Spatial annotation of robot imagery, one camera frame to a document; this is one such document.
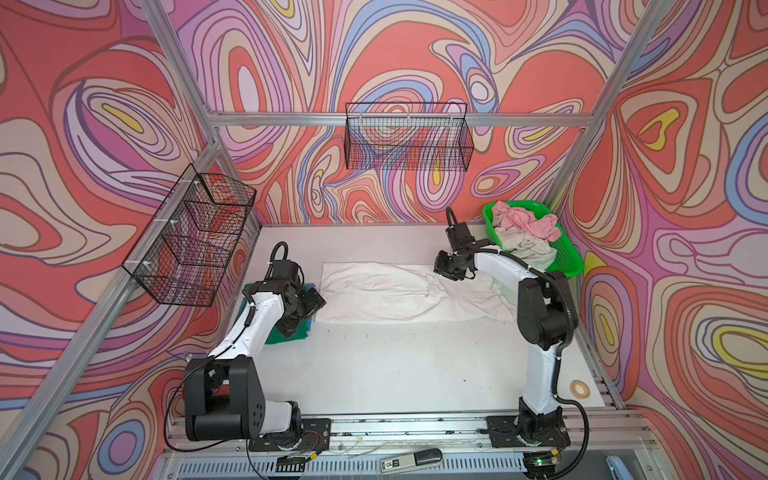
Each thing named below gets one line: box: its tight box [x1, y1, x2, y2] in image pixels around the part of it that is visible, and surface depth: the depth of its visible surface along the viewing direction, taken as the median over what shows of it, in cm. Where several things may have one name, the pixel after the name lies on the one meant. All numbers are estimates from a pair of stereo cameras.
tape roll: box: [570, 380, 591, 399], surface depth 82 cm
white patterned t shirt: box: [494, 226, 558, 272], surface depth 108 cm
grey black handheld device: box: [380, 448, 443, 475], surface depth 68 cm
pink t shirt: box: [492, 201, 562, 242], surface depth 113 cm
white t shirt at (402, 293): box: [316, 262, 519, 324], surface depth 101 cm
